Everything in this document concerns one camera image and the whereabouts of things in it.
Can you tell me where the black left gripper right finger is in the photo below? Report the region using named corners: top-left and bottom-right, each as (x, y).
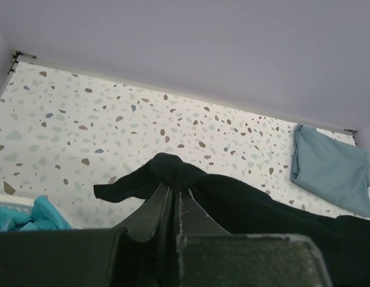
top-left (175, 190), bottom-right (230, 286)

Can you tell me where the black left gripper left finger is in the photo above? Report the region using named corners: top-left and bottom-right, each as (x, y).
top-left (114, 183), bottom-right (173, 286)

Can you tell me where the white laundry basket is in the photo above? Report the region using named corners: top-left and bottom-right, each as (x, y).
top-left (0, 193), bottom-right (74, 231)

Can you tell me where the black t-shirt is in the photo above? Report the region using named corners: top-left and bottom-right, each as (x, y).
top-left (93, 153), bottom-right (370, 286)

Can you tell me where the folded grey-blue t-shirt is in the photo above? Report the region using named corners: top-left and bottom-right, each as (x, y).
top-left (290, 124), bottom-right (370, 218)

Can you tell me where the turquoise t-shirt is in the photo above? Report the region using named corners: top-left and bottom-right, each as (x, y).
top-left (0, 195), bottom-right (72, 233)

